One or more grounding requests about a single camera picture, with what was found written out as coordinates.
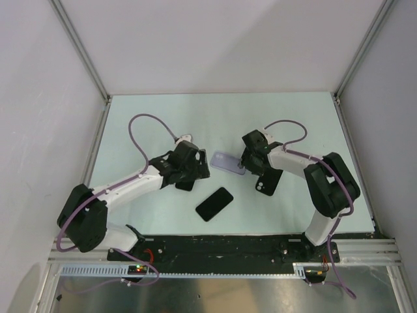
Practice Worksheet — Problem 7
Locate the black smartphone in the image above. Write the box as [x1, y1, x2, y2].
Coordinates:
[175, 180, 195, 192]
[195, 187, 234, 222]

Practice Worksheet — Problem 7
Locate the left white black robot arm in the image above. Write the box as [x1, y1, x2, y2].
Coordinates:
[57, 140, 210, 260]

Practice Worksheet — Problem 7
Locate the black phone case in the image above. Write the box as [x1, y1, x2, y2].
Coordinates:
[255, 169, 283, 196]

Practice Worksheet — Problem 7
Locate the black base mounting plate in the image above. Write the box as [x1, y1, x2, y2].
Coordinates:
[107, 239, 341, 275]

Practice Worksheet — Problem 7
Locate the right aluminium frame post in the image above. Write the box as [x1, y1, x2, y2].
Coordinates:
[334, 0, 397, 105]

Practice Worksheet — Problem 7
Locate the left controller board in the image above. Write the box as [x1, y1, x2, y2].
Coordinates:
[127, 265, 149, 275]

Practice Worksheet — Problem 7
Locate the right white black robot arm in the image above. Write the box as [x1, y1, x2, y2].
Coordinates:
[240, 130, 360, 261]

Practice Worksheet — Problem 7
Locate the left aluminium frame post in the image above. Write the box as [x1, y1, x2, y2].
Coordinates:
[48, 0, 111, 102]

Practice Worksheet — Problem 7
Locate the grey slotted cable duct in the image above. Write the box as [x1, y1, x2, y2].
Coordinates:
[60, 264, 306, 279]

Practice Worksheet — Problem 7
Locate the controller board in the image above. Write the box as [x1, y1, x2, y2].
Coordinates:
[127, 265, 149, 275]
[305, 269, 327, 284]

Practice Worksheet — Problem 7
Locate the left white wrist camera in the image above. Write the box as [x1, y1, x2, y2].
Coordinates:
[175, 134, 193, 144]

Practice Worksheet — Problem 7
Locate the aluminium frame post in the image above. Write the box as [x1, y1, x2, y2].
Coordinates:
[48, 0, 111, 102]
[334, 0, 397, 105]

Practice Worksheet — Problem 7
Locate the right controller board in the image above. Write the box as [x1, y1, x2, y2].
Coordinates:
[305, 269, 327, 284]

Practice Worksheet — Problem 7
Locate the lilac silicone phone case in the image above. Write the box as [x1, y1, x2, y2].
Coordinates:
[210, 151, 246, 175]

